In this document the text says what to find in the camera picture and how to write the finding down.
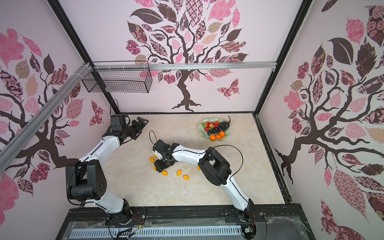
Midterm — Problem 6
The light green wavy fruit bowl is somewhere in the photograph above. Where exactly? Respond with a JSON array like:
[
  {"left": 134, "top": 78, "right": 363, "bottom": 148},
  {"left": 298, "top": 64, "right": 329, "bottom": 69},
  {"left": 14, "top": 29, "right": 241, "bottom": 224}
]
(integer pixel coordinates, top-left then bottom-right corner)
[{"left": 198, "top": 117, "right": 231, "bottom": 142}]

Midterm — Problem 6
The dark fake grape bunch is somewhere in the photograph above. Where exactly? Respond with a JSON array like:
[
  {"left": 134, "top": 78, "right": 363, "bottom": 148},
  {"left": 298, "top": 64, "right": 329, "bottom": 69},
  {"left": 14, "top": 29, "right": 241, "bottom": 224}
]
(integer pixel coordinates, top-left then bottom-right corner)
[{"left": 205, "top": 117, "right": 231, "bottom": 136}]

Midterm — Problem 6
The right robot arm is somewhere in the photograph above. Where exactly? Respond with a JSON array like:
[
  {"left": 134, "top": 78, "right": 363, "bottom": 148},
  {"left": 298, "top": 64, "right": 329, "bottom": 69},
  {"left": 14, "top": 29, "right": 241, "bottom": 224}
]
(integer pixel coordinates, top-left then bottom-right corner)
[{"left": 153, "top": 140, "right": 256, "bottom": 221}]

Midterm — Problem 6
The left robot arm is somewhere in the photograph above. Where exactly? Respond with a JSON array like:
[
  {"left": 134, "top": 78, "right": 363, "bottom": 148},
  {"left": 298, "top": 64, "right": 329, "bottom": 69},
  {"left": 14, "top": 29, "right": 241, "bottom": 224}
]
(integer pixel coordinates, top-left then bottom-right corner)
[{"left": 66, "top": 114, "right": 149, "bottom": 225}]

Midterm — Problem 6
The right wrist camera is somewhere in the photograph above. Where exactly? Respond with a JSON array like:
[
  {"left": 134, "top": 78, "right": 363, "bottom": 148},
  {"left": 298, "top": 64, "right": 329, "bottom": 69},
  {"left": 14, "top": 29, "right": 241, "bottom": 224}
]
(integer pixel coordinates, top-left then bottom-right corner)
[{"left": 153, "top": 140, "right": 170, "bottom": 160}]

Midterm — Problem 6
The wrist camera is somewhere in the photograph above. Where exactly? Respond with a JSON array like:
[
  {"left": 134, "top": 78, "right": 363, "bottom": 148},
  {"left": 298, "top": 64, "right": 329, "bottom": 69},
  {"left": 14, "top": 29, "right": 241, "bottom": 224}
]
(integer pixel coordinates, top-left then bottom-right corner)
[
  {"left": 110, "top": 114, "right": 131, "bottom": 132},
  {"left": 153, "top": 140, "right": 170, "bottom": 160}
]

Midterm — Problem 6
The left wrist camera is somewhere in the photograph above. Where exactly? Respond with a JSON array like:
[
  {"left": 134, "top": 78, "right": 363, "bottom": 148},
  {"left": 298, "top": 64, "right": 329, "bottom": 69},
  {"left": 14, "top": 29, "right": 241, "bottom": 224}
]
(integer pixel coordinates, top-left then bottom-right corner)
[{"left": 110, "top": 114, "right": 131, "bottom": 132}]

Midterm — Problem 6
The black wire basket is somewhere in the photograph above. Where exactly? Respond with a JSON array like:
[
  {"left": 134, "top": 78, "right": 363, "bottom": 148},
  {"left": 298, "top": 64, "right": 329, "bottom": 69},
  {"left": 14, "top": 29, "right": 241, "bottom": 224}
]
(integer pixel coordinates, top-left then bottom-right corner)
[{"left": 82, "top": 60, "right": 153, "bottom": 94}]

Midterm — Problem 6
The white vented cable duct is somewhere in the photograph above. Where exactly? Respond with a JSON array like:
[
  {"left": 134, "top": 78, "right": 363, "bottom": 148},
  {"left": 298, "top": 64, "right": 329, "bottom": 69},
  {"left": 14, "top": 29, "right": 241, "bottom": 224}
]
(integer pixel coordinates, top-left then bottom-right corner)
[{"left": 64, "top": 226, "right": 244, "bottom": 240}]

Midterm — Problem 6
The aluminium rail left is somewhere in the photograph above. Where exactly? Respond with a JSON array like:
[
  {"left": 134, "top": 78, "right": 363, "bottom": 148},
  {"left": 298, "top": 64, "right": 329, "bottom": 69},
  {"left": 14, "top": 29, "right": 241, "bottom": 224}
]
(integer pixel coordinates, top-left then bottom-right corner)
[{"left": 1, "top": 63, "right": 92, "bottom": 173}]

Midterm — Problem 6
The aluminium rail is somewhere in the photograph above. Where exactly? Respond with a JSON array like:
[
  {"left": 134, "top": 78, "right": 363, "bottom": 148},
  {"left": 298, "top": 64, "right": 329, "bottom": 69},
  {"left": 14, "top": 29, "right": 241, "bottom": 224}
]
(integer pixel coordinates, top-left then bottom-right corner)
[
  {"left": 1, "top": 63, "right": 92, "bottom": 173},
  {"left": 93, "top": 62, "right": 277, "bottom": 71}
]

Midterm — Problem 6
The aluminium rail back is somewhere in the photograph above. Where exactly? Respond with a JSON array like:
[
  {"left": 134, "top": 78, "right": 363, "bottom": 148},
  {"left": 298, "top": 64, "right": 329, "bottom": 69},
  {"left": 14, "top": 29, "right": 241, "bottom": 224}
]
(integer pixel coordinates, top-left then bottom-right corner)
[{"left": 93, "top": 62, "right": 277, "bottom": 71}]

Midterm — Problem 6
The black base frame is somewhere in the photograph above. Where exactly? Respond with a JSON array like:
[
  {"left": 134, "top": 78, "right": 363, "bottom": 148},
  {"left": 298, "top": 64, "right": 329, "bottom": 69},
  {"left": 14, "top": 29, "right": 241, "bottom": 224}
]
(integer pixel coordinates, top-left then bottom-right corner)
[{"left": 57, "top": 204, "right": 315, "bottom": 240}]

